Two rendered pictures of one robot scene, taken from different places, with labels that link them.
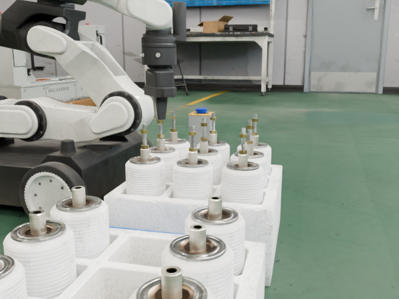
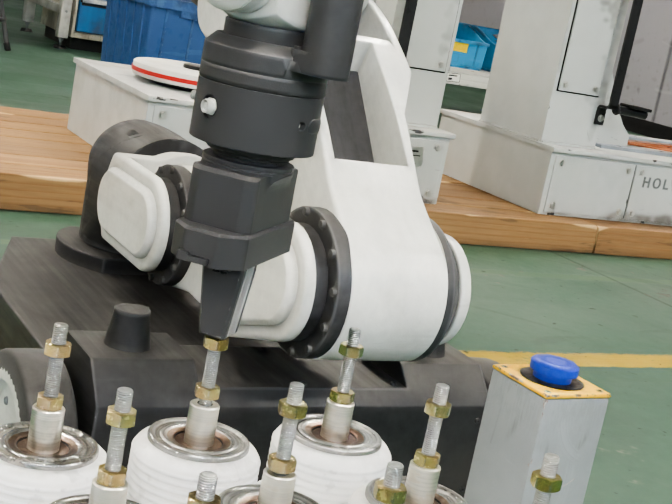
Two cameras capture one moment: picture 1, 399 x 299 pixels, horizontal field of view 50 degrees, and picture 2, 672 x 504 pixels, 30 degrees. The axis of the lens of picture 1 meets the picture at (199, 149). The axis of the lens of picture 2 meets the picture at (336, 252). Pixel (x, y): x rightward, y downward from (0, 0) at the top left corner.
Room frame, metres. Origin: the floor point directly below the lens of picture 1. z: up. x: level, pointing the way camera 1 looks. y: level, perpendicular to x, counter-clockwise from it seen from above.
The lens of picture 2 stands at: (0.53, -0.55, 0.60)
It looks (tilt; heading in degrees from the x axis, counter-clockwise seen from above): 12 degrees down; 43
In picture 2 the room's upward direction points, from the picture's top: 11 degrees clockwise
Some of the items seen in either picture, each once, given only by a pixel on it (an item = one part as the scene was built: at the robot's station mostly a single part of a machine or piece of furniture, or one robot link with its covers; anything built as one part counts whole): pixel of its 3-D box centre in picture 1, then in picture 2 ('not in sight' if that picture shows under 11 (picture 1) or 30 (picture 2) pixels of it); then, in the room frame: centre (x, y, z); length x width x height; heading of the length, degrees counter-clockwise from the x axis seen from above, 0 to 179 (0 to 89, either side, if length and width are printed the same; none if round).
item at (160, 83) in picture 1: (158, 72); (243, 169); (1.11, 0.10, 0.46); 0.13 x 0.10 x 0.12; 27
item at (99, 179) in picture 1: (36, 143); (196, 295); (1.50, 0.58, 0.19); 0.64 x 0.52 x 0.33; 74
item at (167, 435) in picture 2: (161, 150); (198, 440); (1.12, 0.10, 0.25); 0.08 x 0.08 x 0.01
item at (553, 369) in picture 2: (201, 111); (553, 372); (1.39, -0.01, 0.32); 0.04 x 0.04 x 0.02
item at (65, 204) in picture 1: (79, 204); not in sight; (0.69, 0.21, 0.25); 0.08 x 0.08 x 0.01
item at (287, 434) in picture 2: (203, 131); (286, 438); (1.09, -0.01, 0.30); 0.01 x 0.01 x 0.08
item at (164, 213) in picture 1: (203, 210); not in sight; (1.09, -0.01, 0.09); 0.39 x 0.39 x 0.18; 77
